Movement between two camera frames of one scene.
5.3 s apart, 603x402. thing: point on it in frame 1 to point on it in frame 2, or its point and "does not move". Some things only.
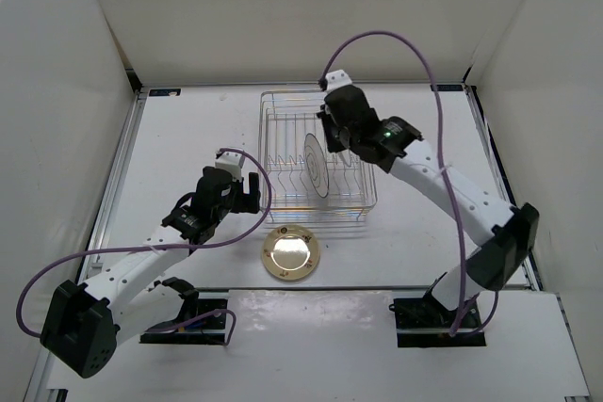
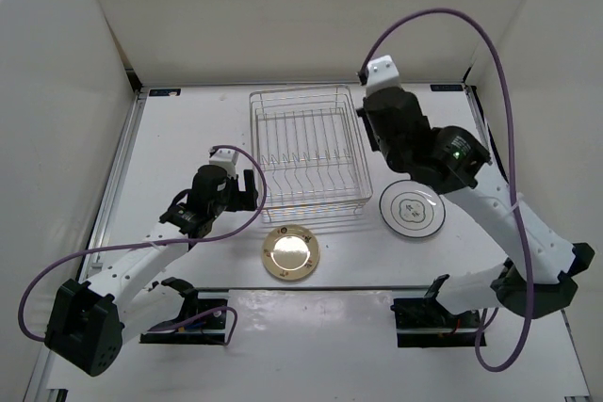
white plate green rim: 316,165 to 411,209
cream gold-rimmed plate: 290,251 does not move
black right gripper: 327,120 to 361,112
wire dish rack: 301,181 does not move
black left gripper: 248,201 does not move
